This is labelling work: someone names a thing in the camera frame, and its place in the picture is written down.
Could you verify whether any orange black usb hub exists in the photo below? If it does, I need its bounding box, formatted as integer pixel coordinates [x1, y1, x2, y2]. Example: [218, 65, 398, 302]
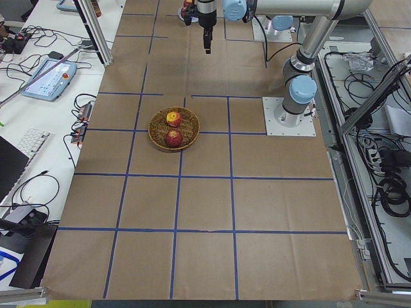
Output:
[71, 126, 87, 146]
[77, 102, 92, 121]

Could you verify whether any red apple in basket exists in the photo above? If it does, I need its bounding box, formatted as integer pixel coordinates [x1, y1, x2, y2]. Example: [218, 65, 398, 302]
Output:
[166, 129, 184, 148]

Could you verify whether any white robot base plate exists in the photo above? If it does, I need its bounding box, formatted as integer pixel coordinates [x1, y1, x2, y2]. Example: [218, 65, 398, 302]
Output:
[262, 97, 316, 137]

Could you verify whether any black gripper with apple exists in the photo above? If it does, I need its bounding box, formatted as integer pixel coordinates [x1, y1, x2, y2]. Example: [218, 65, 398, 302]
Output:
[197, 0, 216, 54]

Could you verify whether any red apple on plate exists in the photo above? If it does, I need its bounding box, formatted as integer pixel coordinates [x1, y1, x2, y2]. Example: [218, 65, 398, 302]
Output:
[183, 0, 193, 8]
[180, 7, 191, 19]

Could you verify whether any black monitor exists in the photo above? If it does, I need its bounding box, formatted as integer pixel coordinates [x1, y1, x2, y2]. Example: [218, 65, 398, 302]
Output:
[0, 137, 29, 201]

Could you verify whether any woven wicker basket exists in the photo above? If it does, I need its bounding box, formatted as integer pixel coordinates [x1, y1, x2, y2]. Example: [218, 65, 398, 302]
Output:
[148, 107, 200, 151]

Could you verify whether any white keyboard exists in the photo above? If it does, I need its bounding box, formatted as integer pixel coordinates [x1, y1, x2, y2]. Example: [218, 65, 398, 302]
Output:
[17, 128, 51, 161]

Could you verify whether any red yellow apple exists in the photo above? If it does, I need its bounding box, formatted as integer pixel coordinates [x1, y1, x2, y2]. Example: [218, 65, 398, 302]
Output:
[166, 111, 181, 128]

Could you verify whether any aluminium frame post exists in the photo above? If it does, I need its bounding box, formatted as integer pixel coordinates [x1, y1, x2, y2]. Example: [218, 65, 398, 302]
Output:
[74, 0, 113, 67]

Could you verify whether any light blue plate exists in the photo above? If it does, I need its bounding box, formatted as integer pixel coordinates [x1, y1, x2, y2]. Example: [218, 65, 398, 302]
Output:
[177, 7, 198, 23]

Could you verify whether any silver robot arm near basket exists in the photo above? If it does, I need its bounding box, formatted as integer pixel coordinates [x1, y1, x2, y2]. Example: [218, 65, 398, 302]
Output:
[222, 0, 372, 128]

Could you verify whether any blue teach pendant tablet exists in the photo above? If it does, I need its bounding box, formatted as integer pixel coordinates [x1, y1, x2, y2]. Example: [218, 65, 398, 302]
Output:
[22, 61, 77, 101]

